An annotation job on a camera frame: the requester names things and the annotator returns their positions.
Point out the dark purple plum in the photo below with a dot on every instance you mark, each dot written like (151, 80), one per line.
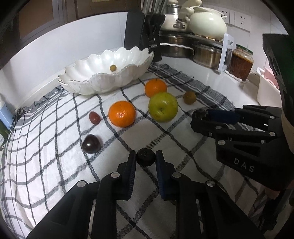
(91, 144)

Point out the stainless steel pot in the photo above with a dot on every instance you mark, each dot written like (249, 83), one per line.
(206, 55)

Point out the white pink colander basket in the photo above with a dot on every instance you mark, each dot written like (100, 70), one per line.
(268, 90)

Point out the dark round plum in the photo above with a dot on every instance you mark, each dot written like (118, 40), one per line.
(145, 157)

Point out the dark plum gripper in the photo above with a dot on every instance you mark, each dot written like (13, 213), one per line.
(199, 115)

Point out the cream ceramic pot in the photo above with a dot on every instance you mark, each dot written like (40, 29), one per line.
(203, 21)

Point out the brownish small fruit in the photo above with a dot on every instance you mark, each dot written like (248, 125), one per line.
(189, 97)

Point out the smaller orange tangerine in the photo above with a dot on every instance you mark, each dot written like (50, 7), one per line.
(155, 86)

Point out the green apple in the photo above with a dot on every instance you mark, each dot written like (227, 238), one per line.
(163, 107)

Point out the red oblong date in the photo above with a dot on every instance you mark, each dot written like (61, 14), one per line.
(94, 118)

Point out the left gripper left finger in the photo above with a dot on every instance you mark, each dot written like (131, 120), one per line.
(116, 186)

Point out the white photo frame stand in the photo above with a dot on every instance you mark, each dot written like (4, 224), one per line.
(226, 53)

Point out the large orange tangerine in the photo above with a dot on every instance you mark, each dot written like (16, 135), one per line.
(122, 114)

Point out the white scalloped ceramic bowl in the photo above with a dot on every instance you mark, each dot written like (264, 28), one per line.
(93, 76)

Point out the white enamel pot with lid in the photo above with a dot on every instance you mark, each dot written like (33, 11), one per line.
(171, 22)

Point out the glass jar brown sauce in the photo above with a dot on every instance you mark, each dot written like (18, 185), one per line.
(241, 62)

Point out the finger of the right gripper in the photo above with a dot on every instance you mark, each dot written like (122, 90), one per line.
(220, 132)
(248, 114)

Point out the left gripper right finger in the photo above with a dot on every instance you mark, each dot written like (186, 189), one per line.
(177, 188)

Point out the white wall power outlet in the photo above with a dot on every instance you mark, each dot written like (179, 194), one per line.
(237, 19)

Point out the checkered white black cloth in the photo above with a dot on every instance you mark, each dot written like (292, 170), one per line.
(43, 157)

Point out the black knife block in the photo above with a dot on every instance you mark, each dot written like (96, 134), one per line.
(142, 31)

